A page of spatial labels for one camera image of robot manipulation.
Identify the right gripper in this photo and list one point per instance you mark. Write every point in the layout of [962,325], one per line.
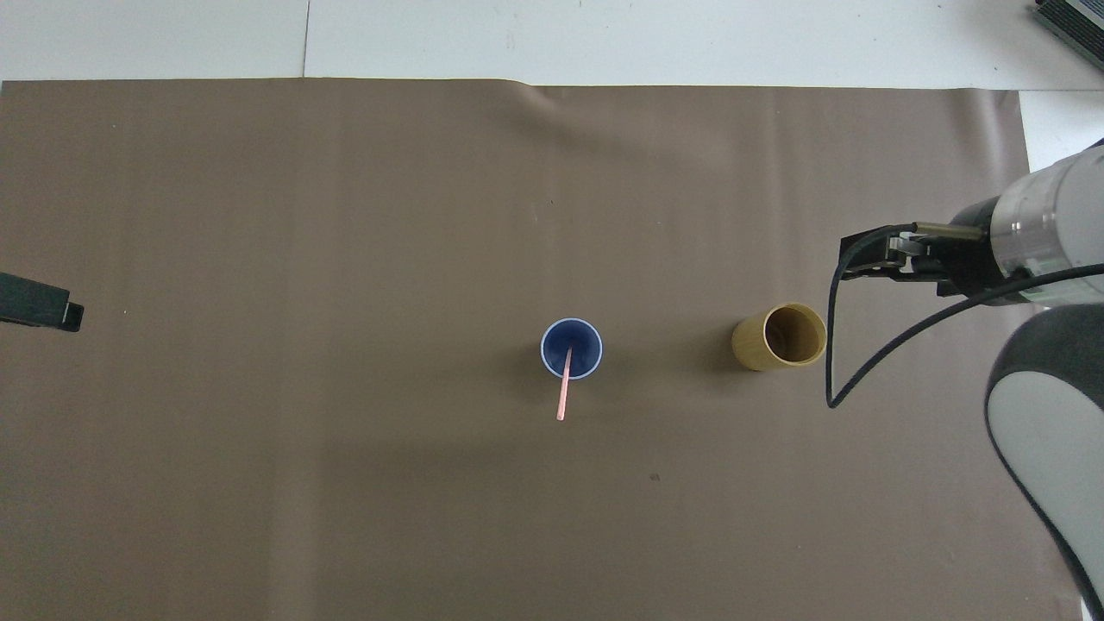
[968,257]

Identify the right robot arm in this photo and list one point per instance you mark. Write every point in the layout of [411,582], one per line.
[1052,431]

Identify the yellow bamboo cup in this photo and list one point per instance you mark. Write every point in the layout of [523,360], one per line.
[749,343]

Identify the blue cup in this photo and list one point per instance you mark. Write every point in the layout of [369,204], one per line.
[586,345]

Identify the grey ribbed metal box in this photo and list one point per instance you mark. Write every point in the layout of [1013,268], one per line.
[1078,24]

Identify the pink straw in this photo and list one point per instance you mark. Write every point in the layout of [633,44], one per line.
[564,392]

